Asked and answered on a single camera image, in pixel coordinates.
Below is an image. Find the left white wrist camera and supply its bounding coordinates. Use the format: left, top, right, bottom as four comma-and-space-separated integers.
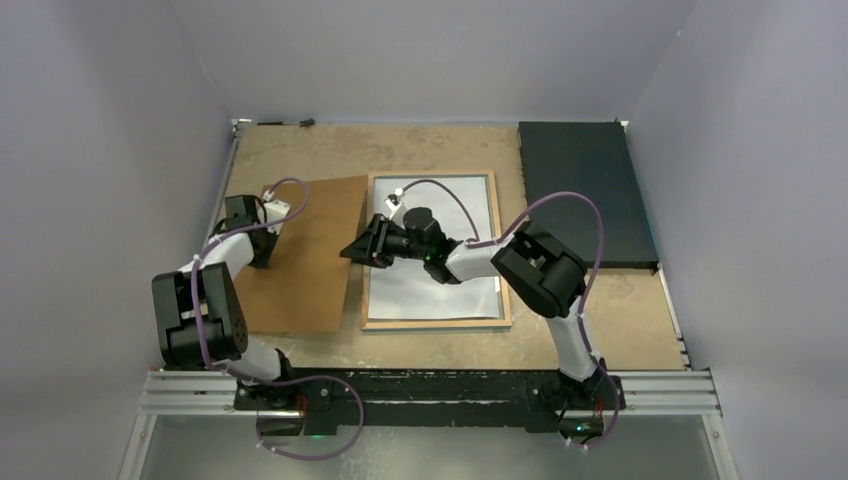
260, 190, 291, 236

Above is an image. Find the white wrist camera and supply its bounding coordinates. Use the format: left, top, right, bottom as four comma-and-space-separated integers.
260, 190, 291, 236
384, 188, 407, 226

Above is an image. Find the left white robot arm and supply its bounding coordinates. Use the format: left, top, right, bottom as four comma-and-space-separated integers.
151, 193, 298, 409

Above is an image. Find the aluminium rail frame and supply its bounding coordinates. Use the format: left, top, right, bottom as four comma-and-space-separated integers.
115, 119, 740, 480

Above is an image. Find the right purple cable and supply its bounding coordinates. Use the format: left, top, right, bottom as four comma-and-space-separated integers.
396, 178, 624, 452

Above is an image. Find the blue wooden picture frame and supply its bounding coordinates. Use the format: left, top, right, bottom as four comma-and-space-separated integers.
361, 170, 513, 332

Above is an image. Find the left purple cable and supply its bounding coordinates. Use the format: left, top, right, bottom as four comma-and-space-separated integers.
190, 177, 366, 464

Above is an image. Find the purple cable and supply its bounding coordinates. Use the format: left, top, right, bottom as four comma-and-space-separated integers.
190, 177, 366, 464
396, 178, 624, 452

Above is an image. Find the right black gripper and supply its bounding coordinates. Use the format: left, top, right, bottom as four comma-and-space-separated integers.
340, 213, 428, 269

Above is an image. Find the brown cardboard backing board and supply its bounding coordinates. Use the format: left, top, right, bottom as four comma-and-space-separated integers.
235, 176, 367, 335

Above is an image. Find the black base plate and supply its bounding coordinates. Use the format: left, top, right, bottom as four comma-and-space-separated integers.
234, 368, 626, 438

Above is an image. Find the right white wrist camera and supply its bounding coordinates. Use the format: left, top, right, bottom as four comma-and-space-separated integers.
384, 188, 407, 226

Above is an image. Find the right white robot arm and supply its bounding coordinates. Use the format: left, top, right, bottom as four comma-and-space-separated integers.
339, 207, 601, 407

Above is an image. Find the dark blue foam pad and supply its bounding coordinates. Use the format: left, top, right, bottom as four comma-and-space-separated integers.
517, 120, 660, 271

